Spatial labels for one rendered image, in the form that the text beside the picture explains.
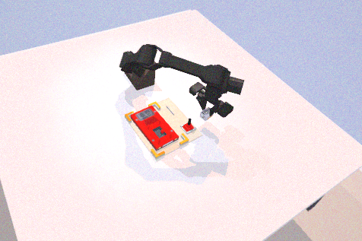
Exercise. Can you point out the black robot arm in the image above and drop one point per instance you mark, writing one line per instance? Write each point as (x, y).
(217, 77)

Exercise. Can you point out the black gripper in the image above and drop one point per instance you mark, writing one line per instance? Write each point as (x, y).
(223, 109)

